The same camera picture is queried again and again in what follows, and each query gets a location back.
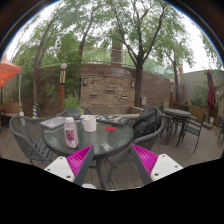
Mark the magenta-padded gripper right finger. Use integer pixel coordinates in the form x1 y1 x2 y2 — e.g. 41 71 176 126
129 143 184 187

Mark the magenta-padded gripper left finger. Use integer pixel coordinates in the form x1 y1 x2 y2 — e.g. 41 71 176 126
43 144 96 187

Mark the purple juice bottle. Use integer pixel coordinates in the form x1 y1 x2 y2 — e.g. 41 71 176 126
63 116 80 149

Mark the grey wicker chair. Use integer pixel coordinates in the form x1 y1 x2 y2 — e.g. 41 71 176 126
9 115 56 166
55 106 96 120
106 114 166 183

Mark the black backpack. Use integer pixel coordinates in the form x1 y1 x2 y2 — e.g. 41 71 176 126
132 105 163 139

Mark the black metal chair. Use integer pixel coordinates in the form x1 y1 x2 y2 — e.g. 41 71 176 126
175 112 207 154

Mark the white ribbed cup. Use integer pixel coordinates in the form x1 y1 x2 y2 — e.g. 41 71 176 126
81 115 98 133

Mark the round dark patio table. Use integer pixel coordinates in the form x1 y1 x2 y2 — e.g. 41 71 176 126
162 108 192 148

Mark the blue yellow striped cone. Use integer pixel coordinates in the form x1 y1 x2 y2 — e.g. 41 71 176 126
31 102 39 120

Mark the flat round red coaster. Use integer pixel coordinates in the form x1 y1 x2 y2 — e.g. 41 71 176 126
104 125 118 133

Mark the dark-trunk leafy tree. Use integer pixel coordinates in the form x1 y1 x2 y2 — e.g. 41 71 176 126
99 0 188 108

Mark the closed dark red umbrella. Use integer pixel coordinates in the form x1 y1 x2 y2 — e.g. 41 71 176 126
206 69 217 116

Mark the orange patio umbrella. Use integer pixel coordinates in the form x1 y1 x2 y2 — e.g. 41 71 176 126
0 54 24 89

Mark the wooden lamp post, globe light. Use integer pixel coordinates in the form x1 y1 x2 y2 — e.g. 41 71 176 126
169 78 175 109
58 62 68 113

